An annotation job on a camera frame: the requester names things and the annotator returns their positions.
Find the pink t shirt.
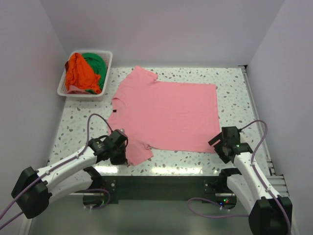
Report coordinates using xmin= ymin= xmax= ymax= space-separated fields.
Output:
xmin=108 ymin=66 xmax=220 ymax=165

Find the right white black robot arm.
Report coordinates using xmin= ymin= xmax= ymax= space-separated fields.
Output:
xmin=209 ymin=126 xmax=292 ymax=235

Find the dark red garment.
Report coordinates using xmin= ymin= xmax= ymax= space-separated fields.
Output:
xmin=65 ymin=61 xmax=69 ymax=72

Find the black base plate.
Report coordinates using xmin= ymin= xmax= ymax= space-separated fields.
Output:
xmin=80 ymin=176 xmax=237 ymax=209

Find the aluminium frame rail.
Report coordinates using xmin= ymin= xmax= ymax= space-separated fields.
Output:
xmin=239 ymin=66 xmax=280 ymax=197

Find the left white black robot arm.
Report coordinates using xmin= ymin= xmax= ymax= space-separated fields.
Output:
xmin=11 ymin=130 xmax=128 ymax=219

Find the orange t shirt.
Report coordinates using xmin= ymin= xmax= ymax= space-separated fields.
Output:
xmin=66 ymin=53 xmax=86 ymax=91

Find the green t shirt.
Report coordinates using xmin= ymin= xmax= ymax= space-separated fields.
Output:
xmin=82 ymin=53 xmax=107 ymax=94

